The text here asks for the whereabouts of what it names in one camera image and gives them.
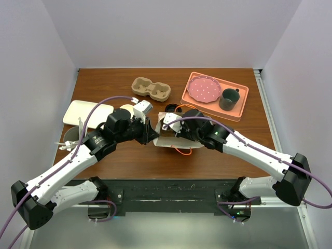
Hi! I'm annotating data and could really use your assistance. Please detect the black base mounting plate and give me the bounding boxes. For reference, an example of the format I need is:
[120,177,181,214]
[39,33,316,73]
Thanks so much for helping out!
[58,178,262,221]

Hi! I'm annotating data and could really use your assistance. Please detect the white rectangular plate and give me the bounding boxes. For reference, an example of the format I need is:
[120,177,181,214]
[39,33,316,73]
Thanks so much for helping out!
[62,100,114,129]

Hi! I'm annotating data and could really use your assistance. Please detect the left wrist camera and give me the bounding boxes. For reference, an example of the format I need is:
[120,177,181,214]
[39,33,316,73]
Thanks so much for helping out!
[133,100,153,124]

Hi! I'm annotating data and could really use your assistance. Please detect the paper bag orange handles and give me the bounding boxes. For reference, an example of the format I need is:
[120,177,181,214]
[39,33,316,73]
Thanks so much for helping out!
[153,104,203,156]

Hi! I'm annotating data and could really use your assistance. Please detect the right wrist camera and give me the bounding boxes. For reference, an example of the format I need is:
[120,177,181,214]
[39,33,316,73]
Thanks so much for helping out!
[162,113,182,133]

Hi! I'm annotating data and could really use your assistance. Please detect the grey holder cup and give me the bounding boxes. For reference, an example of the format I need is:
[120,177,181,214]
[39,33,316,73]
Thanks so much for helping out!
[63,126,79,143]

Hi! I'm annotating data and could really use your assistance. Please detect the aluminium frame rails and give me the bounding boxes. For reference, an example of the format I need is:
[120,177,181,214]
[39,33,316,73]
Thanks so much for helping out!
[19,68,319,249]

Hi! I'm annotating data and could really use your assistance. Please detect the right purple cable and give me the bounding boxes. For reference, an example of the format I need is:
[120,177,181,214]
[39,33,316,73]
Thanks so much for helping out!
[162,116,332,224]

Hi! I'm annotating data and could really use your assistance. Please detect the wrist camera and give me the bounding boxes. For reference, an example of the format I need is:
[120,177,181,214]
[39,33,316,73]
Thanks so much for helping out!
[133,100,153,124]
[162,113,182,133]

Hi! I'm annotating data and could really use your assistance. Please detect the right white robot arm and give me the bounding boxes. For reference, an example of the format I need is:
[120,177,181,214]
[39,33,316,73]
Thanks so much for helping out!
[175,109,312,206]

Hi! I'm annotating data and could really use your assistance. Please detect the pink plastic tray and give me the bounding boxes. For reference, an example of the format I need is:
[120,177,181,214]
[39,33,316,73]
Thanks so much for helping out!
[181,72,249,122]

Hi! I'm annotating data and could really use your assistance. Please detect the dark green mug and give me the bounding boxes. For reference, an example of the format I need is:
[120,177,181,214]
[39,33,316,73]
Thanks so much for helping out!
[219,88,240,111]

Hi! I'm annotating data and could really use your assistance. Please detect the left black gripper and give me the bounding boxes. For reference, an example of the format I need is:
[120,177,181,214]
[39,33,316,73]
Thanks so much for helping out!
[116,114,160,145]

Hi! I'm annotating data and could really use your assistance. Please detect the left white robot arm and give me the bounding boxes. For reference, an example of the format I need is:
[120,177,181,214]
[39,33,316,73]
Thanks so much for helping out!
[11,108,159,230]

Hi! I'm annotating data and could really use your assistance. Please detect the cardboard cup carrier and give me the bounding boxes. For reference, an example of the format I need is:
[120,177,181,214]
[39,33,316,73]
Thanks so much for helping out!
[131,77,171,102]

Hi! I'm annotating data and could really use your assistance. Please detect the stack of paper cups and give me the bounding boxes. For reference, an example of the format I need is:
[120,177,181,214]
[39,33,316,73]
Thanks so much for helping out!
[120,104,134,118]

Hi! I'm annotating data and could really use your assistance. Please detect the pink dotted plate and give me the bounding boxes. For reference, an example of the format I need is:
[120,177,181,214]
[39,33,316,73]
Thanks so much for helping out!
[186,76,222,104]

